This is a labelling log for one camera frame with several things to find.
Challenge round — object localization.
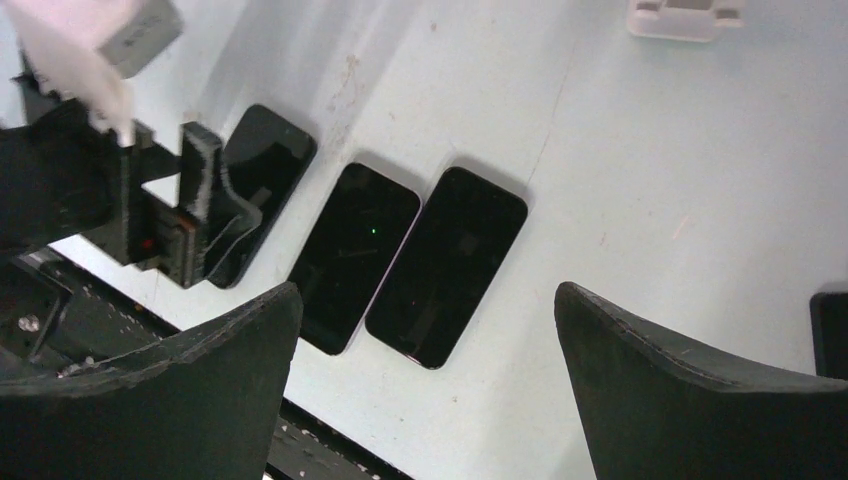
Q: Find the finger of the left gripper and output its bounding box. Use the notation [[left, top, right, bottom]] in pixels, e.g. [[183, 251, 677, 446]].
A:
[[135, 121, 262, 289]]

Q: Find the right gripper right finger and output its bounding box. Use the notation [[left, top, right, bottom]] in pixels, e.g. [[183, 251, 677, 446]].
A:
[[554, 282, 847, 479]]

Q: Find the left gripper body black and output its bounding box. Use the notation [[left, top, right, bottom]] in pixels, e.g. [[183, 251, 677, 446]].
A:
[[0, 72, 180, 266]]

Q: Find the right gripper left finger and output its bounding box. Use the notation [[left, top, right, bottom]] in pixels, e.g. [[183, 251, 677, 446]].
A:
[[1, 283, 303, 479]]

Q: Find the black phone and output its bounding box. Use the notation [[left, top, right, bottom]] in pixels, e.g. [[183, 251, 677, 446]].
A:
[[288, 163, 421, 356], [365, 166, 528, 370], [207, 104, 317, 289]]

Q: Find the black wedge phone stand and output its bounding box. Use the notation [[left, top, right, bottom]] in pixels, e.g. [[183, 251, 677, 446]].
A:
[[809, 292, 847, 380]]

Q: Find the white small phone stand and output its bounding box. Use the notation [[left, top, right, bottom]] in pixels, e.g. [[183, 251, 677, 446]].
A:
[[626, 0, 746, 43]]

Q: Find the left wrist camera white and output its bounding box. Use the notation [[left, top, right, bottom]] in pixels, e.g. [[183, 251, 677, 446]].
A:
[[1, 0, 184, 147]]

